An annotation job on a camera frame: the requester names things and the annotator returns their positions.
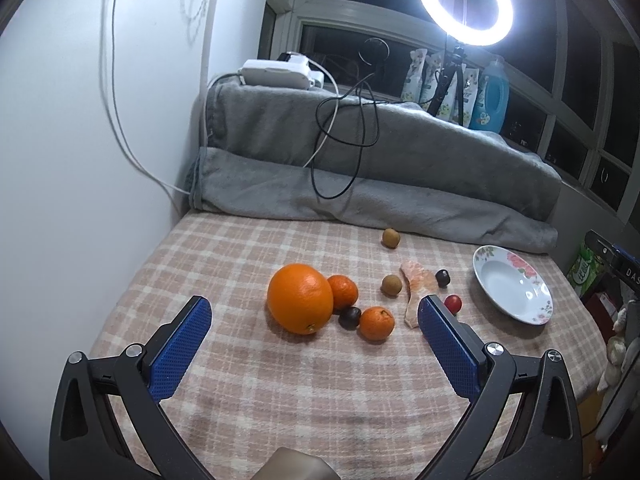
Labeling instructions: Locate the green snack box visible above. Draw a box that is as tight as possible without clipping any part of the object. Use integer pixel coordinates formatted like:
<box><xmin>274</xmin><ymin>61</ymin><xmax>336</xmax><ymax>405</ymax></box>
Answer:
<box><xmin>566</xmin><ymin>242</ymin><xmax>604</xmax><ymax>297</ymax></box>

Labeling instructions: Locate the red cherry tomato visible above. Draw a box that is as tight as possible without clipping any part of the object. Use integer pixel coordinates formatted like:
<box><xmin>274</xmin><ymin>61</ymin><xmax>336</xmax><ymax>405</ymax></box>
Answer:
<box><xmin>444</xmin><ymin>295</ymin><xmax>463</xmax><ymax>315</ymax></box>

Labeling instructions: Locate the black tripod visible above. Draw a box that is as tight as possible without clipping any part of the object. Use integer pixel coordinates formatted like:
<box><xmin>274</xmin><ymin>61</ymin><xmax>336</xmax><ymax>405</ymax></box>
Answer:
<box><xmin>427</xmin><ymin>42</ymin><xmax>465</xmax><ymax>126</ymax></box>

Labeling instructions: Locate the right gloved hand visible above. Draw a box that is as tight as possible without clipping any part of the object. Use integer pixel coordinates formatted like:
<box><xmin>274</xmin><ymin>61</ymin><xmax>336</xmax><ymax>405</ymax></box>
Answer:
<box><xmin>597</xmin><ymin>299</ymin><xmax>639</xmax><ymax>393</ymax></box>

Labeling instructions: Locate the mandarin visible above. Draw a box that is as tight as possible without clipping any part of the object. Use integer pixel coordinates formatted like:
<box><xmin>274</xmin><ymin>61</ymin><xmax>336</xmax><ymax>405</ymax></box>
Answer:
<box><xmin>359</xmin><ymin>307</ymin><xmax>395</xmax><ymax>342</ymax></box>
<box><xmin>328</xmin><ymin>274</ymin><xmax>359</xmax><ymax>311</ymax></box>

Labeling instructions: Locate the plaid pink tablecloth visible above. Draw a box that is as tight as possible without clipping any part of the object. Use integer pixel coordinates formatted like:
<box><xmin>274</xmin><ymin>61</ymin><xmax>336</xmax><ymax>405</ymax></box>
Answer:
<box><xmin>92</xmin><ymin>212</ymin><xmax>605</xmax><ymax>479</ymax></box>

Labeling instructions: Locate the floral white plate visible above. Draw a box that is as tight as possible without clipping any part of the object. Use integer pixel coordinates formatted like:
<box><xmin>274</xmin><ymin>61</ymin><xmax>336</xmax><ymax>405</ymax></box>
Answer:
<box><xmin>472</xmin><ymin>245</ymin><xmax>554</xmax><ymax>326</ymax></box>

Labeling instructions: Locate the dark plum near mandarins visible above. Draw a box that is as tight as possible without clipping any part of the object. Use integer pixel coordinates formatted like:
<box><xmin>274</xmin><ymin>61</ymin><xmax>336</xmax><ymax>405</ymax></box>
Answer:
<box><xmin>338</xmin><ymin>307</ymin><xmax>361</xmax><ymax>330</ymax></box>

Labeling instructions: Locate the ring light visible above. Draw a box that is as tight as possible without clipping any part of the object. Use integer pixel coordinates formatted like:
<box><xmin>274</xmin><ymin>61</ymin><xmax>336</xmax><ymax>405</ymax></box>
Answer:
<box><xmin>421</xmin><ymin>0</ymin><xmax>514</xmax><ymax>47</ymax></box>

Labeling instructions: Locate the large orange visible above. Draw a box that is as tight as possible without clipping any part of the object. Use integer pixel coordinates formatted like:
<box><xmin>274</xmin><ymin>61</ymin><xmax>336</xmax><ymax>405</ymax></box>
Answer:
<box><xmin>266</xmin><ymin>263</ymin><xmax>333</xmax><ymax>336</ymax></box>

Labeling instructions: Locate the white power adapter box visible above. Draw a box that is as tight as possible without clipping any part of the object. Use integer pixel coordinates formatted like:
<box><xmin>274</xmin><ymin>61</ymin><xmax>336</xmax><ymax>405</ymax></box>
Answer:
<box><xmin>240</xmin><ymin>52</ymin><xmax>324</xmax><ymax>90</ymax></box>

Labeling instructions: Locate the white cable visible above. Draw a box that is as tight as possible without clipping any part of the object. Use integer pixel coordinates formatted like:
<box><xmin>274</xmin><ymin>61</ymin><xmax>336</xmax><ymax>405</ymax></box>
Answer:
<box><xmin>98</xmin><ymin>0</ymin><xmax>202</xmax><ymax>198</ymax></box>

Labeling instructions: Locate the blue detergent bottle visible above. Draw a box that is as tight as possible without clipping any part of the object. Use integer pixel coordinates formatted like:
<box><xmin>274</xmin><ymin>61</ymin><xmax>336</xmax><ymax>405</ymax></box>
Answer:
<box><xmin>469</xmin><ymin>55</ymin><xmax>510</xmax><ymax>133</ymax></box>

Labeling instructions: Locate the white refill pouch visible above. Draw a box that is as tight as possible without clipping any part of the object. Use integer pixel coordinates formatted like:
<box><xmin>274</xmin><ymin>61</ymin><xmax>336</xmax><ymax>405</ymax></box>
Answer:
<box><xmin>450</xmin><ymin>64</ymin><xmax>480</xmax><ymax>127</ymax></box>
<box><xmin>400</xmin><ymin>49</ymin><xmax>428</xmax><ymax>103</ymax></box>

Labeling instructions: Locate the grey folded blanket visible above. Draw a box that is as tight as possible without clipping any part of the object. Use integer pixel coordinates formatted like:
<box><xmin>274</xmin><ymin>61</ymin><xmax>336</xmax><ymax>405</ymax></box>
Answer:
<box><xmin>188</xmin><ymin>80</ymin><xmax>562</xmax><ymax>254</ymax></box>

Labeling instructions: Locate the brown longan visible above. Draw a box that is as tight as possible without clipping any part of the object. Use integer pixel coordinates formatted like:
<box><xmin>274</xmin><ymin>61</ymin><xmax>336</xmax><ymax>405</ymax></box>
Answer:
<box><xmin>381</xmin><ymin>274</ymin><xmax>402</xmax><ymax>297</ymax></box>
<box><xmin>381</xmin><ymin>229</ymin><xmax>401</xmax><ymax>249</ymax></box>

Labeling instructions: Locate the dark plum near plate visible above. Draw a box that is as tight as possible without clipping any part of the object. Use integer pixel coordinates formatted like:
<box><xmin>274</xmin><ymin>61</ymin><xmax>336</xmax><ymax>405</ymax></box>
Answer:
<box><xmin>435</xmin><ymin>269</ymin><xmax>451</xmax><ymax>288</ymax></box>

